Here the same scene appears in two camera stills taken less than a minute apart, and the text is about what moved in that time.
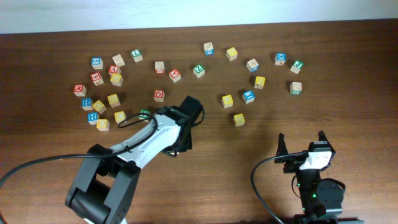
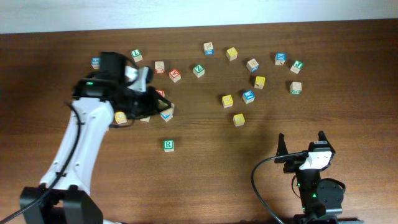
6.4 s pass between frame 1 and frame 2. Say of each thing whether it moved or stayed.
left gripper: moved
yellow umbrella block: stayed
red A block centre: stayed
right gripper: stayed
